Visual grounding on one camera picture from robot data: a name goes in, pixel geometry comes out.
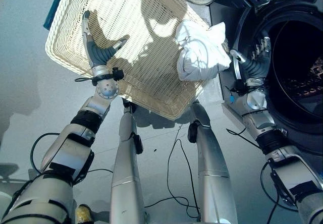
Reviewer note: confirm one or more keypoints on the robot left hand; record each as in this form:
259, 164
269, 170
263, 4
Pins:
97, 55

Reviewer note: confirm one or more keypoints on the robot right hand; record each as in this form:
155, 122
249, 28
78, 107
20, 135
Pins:
257, 67

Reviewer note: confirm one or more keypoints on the white garment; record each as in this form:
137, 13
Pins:
202, 55

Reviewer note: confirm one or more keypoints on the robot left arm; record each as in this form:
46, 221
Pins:
63, 156

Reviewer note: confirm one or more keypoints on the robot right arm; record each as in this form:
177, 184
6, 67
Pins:
290, 173

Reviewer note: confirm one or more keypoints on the white washing machine plinth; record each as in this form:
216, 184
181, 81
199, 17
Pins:
233, 115

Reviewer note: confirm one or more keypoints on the dark front-loading washing machine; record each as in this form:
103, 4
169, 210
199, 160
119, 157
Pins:
297, 123

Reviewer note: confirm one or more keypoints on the cream wicker laundry basket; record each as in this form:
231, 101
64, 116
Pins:
131, 27

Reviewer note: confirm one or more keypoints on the blue board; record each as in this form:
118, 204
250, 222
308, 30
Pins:
54, 7

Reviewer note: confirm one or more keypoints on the robot left leg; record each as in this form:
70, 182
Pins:
126, 173

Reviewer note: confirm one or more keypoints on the yellow object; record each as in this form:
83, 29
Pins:
83, 215

